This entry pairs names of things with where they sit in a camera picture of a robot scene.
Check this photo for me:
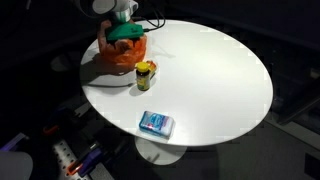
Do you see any black cable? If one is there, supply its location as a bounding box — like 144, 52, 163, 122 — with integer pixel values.
133, 9, 167, 33

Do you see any black clamp orange tip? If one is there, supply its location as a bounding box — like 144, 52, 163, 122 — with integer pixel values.
41, 109, 81, 136

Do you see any white rounded object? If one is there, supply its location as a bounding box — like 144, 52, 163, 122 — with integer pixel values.
0, 151, 34, 180

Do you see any orange plastic bag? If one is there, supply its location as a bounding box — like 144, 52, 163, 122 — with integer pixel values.
97, 19, 148, 68

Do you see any brown bottle yellow cap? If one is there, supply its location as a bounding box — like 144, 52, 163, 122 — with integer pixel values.
135, 61, 152, 92

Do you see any perforated metal board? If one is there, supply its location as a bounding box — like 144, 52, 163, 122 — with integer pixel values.
51, 139, 101, 180

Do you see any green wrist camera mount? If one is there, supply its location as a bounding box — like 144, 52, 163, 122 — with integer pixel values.
105, 20, 145, 44

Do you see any purple clamp orange tip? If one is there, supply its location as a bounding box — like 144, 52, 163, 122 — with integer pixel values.
65, 143, 104, 178

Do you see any white round table base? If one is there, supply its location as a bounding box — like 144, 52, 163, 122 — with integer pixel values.
134, 136, 188, 166

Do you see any blue white tissue packet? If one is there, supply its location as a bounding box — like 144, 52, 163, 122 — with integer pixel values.
138, 110, 176, 138

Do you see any small white bottle orange label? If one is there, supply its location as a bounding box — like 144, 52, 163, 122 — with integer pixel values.
146, 60, 158, 79

